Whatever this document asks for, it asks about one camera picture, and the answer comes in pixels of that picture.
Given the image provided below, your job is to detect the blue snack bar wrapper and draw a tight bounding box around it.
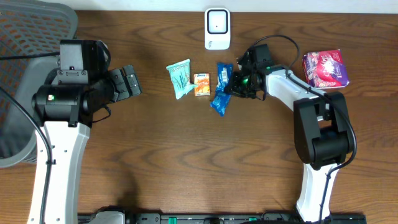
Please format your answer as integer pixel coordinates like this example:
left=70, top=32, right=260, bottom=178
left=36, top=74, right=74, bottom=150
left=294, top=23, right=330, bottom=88
left=210, top=63, right=233, bottom=116

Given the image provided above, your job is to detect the orange tissue pack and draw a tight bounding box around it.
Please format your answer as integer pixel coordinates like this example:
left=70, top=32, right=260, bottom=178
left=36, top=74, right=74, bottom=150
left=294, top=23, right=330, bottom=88
left=194, top=73, right=210, bottom=96

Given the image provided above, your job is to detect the teal wet wipes pack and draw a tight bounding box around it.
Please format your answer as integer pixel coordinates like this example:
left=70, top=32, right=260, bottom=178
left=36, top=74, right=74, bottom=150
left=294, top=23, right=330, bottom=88
left=166, top=59, right=197, bottom=100

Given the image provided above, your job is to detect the purple snack package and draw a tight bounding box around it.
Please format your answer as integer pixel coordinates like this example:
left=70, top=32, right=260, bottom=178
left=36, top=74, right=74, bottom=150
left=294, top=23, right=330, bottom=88
left=302, top=49, right=349, bottom=89

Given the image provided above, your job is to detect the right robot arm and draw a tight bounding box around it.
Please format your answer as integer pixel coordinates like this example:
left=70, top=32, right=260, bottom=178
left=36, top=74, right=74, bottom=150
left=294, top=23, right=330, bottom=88
left=225, top=65, right=357, bottom=223

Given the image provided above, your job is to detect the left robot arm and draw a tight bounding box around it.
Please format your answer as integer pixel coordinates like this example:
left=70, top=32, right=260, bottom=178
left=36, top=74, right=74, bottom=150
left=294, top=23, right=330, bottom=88
left=28, top=65, right=142, bottom=223

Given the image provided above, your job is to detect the white barcode scanner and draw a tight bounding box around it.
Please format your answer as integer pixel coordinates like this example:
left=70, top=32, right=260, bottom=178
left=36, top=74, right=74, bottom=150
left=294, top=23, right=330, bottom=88
left=204, top=7, right=231, bottom=50

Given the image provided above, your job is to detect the grey plastic mesh basket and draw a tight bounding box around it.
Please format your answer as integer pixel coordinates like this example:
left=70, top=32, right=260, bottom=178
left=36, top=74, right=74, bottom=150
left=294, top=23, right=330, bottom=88
left=1, top=1, right=78, bottom=167

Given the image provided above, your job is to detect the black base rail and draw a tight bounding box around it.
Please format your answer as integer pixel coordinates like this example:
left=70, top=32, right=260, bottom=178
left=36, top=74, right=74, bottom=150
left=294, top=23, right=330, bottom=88
left=77, top=210, right=368, bottom=224

